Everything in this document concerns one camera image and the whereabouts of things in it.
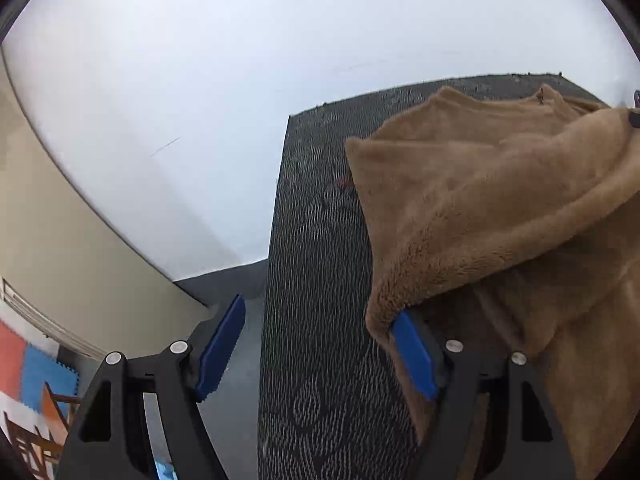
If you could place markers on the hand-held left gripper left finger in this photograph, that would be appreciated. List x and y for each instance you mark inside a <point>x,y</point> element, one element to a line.
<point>220,345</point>

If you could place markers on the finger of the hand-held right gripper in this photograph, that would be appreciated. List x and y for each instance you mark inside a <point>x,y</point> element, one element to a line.
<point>635,120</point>

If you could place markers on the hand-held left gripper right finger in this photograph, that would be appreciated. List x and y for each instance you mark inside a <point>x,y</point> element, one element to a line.
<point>415,355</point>

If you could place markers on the brown fleece sweater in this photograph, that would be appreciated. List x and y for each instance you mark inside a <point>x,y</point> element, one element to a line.
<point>500,185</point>

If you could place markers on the dark patterned tablecloth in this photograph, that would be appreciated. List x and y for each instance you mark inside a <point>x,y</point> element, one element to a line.
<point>315,310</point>

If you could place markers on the blue foam floor tile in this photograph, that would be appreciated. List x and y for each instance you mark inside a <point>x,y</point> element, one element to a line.
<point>47,375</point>

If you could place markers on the wooden chair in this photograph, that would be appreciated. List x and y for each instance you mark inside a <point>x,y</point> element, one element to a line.
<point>47,447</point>

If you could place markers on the red foam floor tile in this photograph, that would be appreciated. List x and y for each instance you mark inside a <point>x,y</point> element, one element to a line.
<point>10,360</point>

